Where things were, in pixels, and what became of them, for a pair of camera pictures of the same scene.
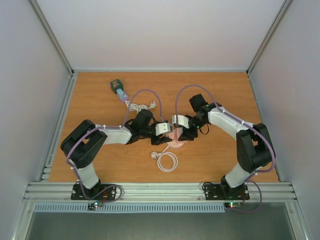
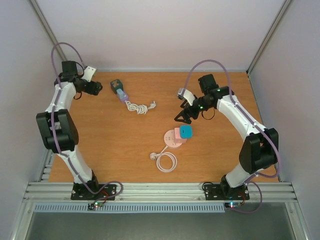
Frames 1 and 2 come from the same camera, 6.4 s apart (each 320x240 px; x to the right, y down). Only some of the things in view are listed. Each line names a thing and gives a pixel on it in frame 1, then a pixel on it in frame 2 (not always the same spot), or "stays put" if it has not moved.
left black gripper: (159, 141) → (95, 89)
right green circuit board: (232, 204) stays put
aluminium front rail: (158, 192) stays put
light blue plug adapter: (120, 93) stays put
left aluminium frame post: (52, 36) stays put
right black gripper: (189, 134) → (188, 110)
